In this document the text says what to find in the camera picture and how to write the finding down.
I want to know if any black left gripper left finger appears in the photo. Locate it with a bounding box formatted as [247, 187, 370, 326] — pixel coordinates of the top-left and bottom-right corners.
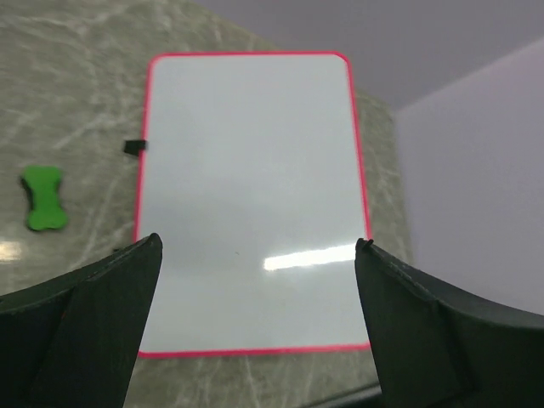
[1, 234, 163, 408]

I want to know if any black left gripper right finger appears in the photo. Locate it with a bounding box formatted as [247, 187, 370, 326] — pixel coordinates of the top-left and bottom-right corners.
[354, 238, 543, 407]

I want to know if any green whiteboard eraser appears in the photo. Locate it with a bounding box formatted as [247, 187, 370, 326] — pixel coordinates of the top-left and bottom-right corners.
[20, 165, 68, 232]

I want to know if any pink framed whiteboard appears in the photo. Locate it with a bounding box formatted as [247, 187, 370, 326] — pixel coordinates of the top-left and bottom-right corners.
[133, 51, 371, 359]

